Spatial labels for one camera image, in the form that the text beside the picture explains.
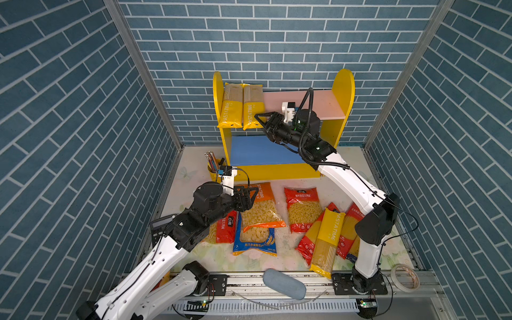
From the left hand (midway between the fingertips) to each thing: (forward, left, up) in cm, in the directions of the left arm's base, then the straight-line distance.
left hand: (253, 189), depth 67 cm
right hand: (+19, 0, +16) cm, 25 cm away
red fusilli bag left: (-5, +13, -25) cm, 29 cm away
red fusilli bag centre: (+6, -23, -25) cm, 34 cm away
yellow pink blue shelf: (+27, -1, -13) cm, 30 cm away
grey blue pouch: (-24, -12, -26) cm, 38 cm away
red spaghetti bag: (-11, -21, -26) cm, 35 cm away
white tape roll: (-25, -54, -27) cm, 65 cm away
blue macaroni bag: (-8, -3, -26) cm, 27 cm away
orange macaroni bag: (+2, -4, -21) cm, 22 cm away
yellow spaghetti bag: (-15, -28, -25) cm, 40 cm away
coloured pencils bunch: (+25, +20, -15) cm, 35 cm away
